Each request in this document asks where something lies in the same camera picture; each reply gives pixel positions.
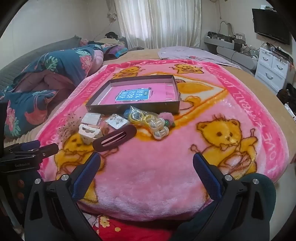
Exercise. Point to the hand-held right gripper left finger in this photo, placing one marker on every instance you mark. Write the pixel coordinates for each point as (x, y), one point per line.
(85, 178)

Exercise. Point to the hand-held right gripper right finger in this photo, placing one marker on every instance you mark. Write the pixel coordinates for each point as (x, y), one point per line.
(205, 176)

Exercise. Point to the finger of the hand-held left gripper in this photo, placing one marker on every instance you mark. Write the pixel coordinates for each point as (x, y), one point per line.
(48, 150)
(25, 145)

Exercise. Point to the sheer red-dotted bow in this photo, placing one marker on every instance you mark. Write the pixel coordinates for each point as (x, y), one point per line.
(68, 126)

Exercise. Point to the white hair claw clip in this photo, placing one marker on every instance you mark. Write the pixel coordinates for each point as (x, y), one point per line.
(89, 133)

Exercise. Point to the peach spiral hair clip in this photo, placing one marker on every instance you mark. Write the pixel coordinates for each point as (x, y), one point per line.
(105, 129)

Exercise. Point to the dark red oval hair clip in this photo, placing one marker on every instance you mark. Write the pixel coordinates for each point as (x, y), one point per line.
(129, 132)

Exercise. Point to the clear pearl bead hair clip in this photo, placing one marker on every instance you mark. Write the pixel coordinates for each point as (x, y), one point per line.
(159, 129)

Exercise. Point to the yellow rings plastic packet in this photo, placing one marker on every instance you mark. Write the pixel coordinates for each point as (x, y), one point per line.
(138, 115)

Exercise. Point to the shallow cardboard box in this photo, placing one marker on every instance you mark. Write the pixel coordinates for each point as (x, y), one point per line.
(129, 108)

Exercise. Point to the white earring card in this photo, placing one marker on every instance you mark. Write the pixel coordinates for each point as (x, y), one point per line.
(91, 118)

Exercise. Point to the pink bear printed blanket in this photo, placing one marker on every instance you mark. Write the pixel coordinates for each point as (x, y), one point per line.
(150, 166)

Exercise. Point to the red floral cloth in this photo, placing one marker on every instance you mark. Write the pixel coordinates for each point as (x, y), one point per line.
(120, 229)

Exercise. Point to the pearl earring card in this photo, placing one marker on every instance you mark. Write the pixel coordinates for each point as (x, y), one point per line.
(116, 121)

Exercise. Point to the blue floral quilt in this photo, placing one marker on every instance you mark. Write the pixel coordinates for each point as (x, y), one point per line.
(57, 62)

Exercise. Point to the grey padded headboard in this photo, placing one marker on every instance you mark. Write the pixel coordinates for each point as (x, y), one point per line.
(27, 53)

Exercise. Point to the pink book with blue label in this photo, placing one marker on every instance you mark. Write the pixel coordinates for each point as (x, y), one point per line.
(159, 92)

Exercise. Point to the dark bag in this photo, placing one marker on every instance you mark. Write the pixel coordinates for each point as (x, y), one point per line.
(286, 95)

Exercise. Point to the purple patterned pillow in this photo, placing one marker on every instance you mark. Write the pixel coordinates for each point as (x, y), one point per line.
(115, 51)

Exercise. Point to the light purple cloth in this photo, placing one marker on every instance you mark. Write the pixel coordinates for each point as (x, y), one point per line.
(189, 53)

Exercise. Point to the grey console shelf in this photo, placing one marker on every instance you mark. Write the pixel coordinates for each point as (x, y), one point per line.
(231, 54)

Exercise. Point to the white drawer cabinet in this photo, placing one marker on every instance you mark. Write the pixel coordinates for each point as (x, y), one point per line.
(270, 67)

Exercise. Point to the dark clothes pile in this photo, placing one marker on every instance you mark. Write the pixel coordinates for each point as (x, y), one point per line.
(113, 37)

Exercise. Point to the white curtain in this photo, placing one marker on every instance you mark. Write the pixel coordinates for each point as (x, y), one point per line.
(159, 23)

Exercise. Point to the black television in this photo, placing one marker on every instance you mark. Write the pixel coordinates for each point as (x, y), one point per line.
(270, 25)

